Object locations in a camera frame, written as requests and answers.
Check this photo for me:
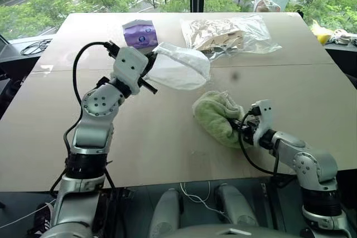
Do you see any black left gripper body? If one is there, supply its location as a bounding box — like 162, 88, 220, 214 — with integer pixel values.
141, 51, 157, 82

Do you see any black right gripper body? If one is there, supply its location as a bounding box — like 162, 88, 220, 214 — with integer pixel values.
240, 119, 262, 146

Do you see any green towel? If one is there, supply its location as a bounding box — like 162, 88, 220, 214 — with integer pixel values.
192, 90, 247, 149

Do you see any white drawstring bag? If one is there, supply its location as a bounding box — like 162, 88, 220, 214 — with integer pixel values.
144, 42, 211, 91

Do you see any clear bag with cardboard pieces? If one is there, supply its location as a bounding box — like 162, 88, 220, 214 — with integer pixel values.
179, 14, 283, 61

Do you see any purple white packet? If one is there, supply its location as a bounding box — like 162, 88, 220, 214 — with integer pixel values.
122, 18, 159, 52

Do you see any grey rounded robot leg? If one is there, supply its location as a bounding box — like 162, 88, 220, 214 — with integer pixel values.
147, 188, 184, 238
214, 183, 259, 228

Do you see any grey robot torso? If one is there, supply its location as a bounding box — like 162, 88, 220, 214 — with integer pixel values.
169, 223, 283, 238

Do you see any black side shelf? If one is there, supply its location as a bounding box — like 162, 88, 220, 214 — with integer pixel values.
323, 41, 357, 90

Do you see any yellow object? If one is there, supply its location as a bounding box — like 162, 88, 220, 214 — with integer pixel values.
310, 19, 334, 46

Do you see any black side table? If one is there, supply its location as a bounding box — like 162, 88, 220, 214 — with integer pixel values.
0, 34, 54, 120

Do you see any black white patterned cloth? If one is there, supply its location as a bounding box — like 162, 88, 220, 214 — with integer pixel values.
27, 201, 57, 238

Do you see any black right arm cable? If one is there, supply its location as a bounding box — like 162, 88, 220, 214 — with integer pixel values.
238, 105, 297, 179

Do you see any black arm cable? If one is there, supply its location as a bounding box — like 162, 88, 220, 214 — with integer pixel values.
238, 105, 297, 179
63, 41, 121, 155

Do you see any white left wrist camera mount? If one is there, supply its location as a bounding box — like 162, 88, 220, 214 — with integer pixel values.
109, 46, 149, 95

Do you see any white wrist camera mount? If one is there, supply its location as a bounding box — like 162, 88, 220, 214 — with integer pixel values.
109, 46, 149, 95
252, 99, 277, 146

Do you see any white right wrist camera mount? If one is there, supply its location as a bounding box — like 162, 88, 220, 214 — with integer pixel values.
252, 99, 277, 146

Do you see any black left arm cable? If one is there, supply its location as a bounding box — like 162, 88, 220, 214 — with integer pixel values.
63, 41, 121, 155

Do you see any thin white string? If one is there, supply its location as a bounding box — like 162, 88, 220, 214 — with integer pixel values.
179, 180, 225, 214

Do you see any black coiled cable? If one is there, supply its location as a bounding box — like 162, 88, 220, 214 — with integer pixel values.
20, 38, 53, 56

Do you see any white rope bundle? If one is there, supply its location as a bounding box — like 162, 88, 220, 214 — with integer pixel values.
326, 28, 357, 46

